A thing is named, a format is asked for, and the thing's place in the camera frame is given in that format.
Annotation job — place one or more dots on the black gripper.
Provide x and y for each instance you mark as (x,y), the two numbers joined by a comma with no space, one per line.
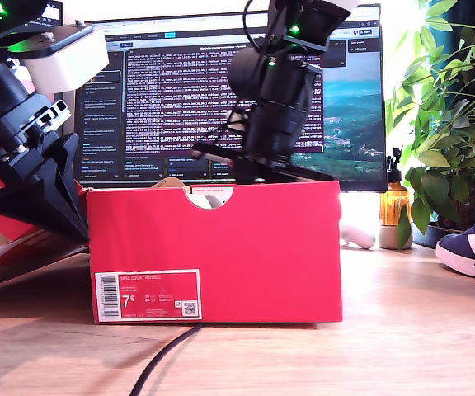
(274,132)
(10,123)

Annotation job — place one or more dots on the blue suede Gazelle shoe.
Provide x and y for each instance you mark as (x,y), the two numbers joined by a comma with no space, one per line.
(213,201)
(456,251)

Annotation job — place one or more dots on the red Nike shoebox lid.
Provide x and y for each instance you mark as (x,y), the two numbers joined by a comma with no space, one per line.
(15,270)

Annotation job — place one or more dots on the red Nike shoebox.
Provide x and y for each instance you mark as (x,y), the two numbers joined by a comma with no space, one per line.
(241,255)

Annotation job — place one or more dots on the brown packing paper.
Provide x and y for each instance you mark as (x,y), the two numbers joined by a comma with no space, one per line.
(169,183)

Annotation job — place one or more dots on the large black computer monitor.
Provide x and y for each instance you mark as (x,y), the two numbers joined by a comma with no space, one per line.
(180,103)

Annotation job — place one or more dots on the white handheld controller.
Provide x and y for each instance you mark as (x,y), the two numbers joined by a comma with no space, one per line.
(361,239)

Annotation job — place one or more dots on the amber pump bottle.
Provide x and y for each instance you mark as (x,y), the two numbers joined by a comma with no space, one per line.
(392,206)

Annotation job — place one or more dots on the small white pot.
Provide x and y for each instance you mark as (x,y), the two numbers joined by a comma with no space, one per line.
(388,237)

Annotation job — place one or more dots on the black plant tray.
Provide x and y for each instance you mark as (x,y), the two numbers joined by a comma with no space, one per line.
(427,237)

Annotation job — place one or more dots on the green leafy potted plant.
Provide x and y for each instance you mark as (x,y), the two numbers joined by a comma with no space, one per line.
(464,140)

